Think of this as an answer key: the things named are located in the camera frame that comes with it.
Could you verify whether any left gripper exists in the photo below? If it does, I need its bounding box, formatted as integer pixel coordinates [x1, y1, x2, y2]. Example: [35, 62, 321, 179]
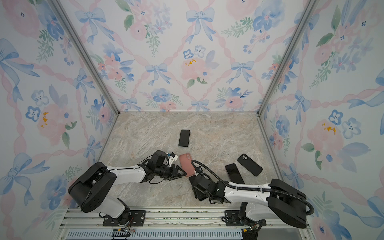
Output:
[155, 164, 188, 181]

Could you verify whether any pink phone case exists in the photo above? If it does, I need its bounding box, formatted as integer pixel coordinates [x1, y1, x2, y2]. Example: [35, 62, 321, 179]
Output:
[179, 153, 195, 177]

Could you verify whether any black phone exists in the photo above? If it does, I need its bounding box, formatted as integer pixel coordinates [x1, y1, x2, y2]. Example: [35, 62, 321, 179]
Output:
[225, 164, 245, 185]
[179, 130, 190, 147]
[189, 176, 208, 201]

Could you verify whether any light blue phone case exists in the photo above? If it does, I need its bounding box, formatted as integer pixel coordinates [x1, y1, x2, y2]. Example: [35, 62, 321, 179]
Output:
[178, 129, 191, 148]

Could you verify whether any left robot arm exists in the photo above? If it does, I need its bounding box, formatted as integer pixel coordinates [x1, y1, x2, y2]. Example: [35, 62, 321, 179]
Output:
[68, 151, 187, 226]

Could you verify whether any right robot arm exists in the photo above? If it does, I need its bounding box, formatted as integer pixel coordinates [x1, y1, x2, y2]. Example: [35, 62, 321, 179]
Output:
[189, 174, 314, 229]

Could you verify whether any black phone case right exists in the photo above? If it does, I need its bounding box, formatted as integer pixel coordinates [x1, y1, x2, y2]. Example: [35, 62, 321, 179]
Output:
[238, 154, 263, 177]

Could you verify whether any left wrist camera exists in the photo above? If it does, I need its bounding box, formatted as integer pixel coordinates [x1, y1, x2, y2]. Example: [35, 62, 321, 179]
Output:
[167, 153, 179, 167]

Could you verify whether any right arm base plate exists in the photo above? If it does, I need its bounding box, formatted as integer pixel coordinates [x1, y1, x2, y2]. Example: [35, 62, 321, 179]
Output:
[221, 210, 267, 228]

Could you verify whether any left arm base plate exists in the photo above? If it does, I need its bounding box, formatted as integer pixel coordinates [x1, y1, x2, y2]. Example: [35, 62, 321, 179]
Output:
[103, 210, 147, 227]

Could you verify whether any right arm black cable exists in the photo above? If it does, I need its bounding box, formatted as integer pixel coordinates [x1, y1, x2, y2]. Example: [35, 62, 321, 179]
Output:
[191, 159, 315, 216]

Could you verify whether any left corner aluminium post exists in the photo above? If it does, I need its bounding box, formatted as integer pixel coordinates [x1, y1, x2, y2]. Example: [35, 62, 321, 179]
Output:
[48, 0, 120, 116]

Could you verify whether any corner aluminium post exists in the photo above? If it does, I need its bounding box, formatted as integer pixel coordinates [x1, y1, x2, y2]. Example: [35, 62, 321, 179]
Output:
[48, 0, 120, 116]
[257, 0, 318, 118]

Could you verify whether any right corner aluminium post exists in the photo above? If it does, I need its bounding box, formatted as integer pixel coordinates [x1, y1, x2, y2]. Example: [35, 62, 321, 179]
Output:
[257, 0, 318, 118]

